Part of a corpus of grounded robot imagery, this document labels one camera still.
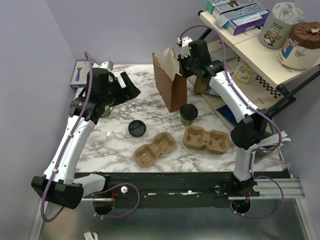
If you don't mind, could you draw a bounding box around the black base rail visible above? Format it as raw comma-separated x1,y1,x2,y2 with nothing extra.
93,172,260,210

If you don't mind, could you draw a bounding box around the beige black folding shelf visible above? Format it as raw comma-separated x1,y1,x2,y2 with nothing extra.
188,9,320,126

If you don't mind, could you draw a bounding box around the teal toothpaste box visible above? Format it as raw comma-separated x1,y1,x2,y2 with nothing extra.
205,0,238,15

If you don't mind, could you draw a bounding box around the black plastic cup lid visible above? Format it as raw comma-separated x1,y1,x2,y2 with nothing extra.
128,119,147,137
179,104,198,121

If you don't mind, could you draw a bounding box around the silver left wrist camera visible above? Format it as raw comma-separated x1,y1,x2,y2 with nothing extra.
92,60,114,72

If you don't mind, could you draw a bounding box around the white plastic scrap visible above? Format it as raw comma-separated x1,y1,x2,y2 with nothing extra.
84,231,99,240

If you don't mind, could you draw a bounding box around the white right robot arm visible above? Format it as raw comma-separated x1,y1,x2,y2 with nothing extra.
177,37,269,196

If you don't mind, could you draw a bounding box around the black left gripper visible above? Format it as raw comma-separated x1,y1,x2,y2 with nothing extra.
100,72,140,108

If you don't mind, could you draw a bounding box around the purple toothpaste box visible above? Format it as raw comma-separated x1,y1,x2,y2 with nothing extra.
226,9,270,36

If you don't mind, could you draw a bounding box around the white printed mug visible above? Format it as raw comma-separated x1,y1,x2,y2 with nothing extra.
233,59,258,84

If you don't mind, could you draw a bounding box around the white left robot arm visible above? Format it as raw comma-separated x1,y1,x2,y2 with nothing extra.
31,68,141,209

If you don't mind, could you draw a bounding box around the grey tissue paper roll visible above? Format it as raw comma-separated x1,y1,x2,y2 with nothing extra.
258,1,306,50

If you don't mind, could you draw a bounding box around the grey toothpaste box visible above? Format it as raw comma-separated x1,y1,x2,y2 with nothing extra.
213,0,265,28

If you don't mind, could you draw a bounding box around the blue snack package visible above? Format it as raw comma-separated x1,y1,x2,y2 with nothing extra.
217,105,238,126

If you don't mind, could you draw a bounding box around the blue razor package box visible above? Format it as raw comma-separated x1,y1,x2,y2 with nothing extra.
70,61,90,88

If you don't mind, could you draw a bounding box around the brown paper bag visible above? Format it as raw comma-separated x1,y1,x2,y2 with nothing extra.
152,47,187,113

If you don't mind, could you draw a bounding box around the green paper cup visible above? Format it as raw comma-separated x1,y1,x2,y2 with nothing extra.
179,104,198,126
101,105,111,118

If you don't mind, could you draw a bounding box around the brown cardboard cup carrier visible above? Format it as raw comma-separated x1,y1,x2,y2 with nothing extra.
133,132,176,168
183,125,230,155

